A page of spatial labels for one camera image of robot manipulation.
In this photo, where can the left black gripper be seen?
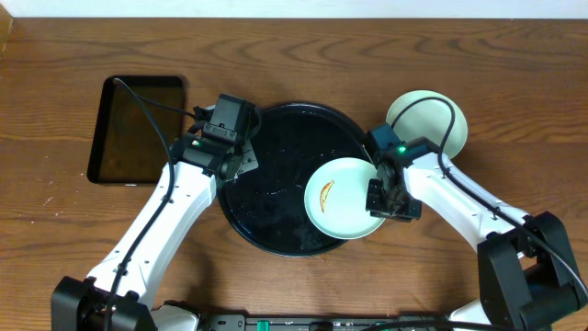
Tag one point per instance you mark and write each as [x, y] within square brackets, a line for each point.
[237, 167]

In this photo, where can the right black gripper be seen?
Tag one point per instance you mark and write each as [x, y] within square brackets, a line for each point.
[395, 208]

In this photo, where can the light blue plate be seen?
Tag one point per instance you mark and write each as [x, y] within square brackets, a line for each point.
[429, 119]
[335, 199]

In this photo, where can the light blue plate top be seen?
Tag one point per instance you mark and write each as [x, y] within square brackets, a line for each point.
[429, 119]

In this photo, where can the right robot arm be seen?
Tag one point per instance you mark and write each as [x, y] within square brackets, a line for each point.
[528, 275]

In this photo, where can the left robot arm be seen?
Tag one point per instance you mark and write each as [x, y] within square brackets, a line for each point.
[118, 293]

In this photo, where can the round black serving tray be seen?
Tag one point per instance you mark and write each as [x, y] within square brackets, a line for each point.
[266, 205]

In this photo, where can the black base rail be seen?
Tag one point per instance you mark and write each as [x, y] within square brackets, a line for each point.
[241, 322]

